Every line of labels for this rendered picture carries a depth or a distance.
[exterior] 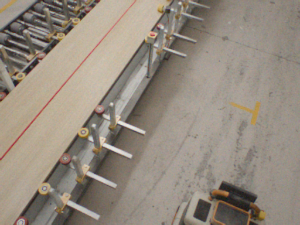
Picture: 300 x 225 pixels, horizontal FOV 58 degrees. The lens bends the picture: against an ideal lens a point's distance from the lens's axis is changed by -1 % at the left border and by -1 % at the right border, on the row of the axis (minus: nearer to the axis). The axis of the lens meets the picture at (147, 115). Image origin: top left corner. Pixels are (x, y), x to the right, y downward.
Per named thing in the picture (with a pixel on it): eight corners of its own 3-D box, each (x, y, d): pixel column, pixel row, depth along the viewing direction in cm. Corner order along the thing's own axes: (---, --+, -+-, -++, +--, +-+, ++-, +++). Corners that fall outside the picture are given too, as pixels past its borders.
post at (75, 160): (87, 183, 217) (78, 156, 177) (85, 187, 215) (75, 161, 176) (83, 181, 217) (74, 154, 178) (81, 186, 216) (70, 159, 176)
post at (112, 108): (116, 135, 245) (115, 103, 206) (115, 139, 243) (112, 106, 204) (113, 134, 246) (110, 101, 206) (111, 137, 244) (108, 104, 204)
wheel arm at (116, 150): (132, 157, 214) (132, 154, 210) (130, 160, 212) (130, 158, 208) (84, 135, 222) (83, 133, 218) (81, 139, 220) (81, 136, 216)
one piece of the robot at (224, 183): (205, 198, 206) (215, 176, 194) (251, 218, 199) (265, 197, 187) (202, 208, 196) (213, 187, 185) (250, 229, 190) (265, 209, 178)
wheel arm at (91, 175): (117, 186, 202) (117, 184, 199) (115, 190, 201) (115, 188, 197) (67, 162, 210) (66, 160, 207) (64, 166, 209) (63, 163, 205)
